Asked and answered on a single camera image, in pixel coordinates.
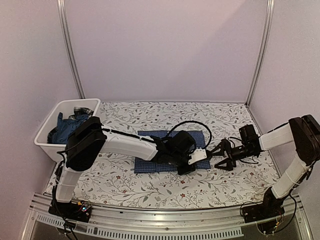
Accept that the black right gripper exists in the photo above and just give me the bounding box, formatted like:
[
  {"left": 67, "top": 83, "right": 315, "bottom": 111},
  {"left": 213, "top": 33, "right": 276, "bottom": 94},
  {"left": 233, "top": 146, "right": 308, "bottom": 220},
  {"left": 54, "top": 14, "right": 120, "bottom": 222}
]
[{"left": 209, "top": 141, "right": 255, "bottom": 171}]

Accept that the blue plaid button shirt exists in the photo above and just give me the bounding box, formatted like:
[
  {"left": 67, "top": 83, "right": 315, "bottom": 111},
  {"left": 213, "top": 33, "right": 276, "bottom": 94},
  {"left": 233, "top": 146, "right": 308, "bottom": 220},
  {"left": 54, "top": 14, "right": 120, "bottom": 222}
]
[{"left": 134, "top": 130, "right": 211, "bottom": 174}]

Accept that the teal blue garment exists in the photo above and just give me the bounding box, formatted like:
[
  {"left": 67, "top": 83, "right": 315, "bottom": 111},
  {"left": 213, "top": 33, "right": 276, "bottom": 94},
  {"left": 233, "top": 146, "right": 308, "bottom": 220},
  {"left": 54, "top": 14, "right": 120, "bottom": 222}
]
[{"left": 47, "top": 112, "right": 89, "bottom": 145}]

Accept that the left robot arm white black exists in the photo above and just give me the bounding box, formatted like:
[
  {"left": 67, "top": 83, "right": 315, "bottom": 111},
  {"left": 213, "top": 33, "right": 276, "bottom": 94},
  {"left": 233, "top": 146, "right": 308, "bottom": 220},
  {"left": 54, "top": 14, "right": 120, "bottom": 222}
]
[{"left": 52, "top": 117, "right": 199, "bottom": 217}]

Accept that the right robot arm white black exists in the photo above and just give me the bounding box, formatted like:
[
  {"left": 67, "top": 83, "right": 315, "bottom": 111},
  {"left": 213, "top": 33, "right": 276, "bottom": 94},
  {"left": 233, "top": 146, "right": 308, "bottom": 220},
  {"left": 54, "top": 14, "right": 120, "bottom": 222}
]
[{"left": 208, "top": 114, "right": 320, "bottom": 218}]

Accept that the white plastic laundry bin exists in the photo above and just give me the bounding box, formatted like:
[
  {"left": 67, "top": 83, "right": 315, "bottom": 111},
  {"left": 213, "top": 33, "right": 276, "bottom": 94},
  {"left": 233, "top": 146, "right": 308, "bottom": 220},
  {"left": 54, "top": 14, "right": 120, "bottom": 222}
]
[{"left": 34, "top": 98, "right": 101, "bottom": 163}]

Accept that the floral patterned table cloth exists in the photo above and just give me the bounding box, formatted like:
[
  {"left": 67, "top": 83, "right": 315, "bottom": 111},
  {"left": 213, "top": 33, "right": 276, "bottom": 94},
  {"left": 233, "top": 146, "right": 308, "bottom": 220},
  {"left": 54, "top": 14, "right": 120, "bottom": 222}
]
[{"left": 73, "top": 102, "right": 279, "bottom": 209}]

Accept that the black white plaid garment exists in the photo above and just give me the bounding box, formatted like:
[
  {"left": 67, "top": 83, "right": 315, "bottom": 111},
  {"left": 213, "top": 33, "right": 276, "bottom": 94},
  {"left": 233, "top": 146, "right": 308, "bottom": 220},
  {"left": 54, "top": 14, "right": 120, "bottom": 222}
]
[{"left": 68, "top": 106, "right": 94, "bottom": 120}]

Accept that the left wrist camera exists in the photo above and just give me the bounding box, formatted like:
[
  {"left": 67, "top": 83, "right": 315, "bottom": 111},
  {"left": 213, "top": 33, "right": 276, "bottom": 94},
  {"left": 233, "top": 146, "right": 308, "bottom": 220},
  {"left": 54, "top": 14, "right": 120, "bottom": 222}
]
[{"left": 160, "top": 120, "right": 213, "bottom": 165}]

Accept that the aluminium front rail base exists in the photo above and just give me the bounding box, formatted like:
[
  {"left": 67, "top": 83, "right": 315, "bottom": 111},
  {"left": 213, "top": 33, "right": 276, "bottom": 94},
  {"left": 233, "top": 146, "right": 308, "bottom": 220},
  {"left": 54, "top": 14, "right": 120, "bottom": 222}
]
[{"left": 21, "top": 194, "right": 315, "bottom": 240}]

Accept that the right aluminium frame post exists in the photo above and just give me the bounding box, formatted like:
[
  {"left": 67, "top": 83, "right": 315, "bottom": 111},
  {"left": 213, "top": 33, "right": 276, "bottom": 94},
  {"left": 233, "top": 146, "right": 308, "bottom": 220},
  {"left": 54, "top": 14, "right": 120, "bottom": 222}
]
[{"left": 245, "top": 0, "right": 275, "bottom": 108}]

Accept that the aluminium frame post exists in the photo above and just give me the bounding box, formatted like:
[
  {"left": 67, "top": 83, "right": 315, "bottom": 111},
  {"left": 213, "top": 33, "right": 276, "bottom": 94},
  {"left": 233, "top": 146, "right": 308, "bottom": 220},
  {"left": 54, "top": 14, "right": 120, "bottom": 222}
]
[
  {"left": 56, "top": 0, "right": 86, "bottom": 99},
  {"left": 245, "top": 0, "right": 275, "bottom": 108}
]

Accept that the left aluminium frame post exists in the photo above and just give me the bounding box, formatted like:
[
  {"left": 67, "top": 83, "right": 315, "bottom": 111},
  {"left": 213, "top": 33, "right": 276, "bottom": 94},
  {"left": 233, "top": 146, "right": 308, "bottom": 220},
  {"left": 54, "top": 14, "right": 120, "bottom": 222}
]
[{"left": 56, "top": 0, "right": 86, "bottom": 99}]

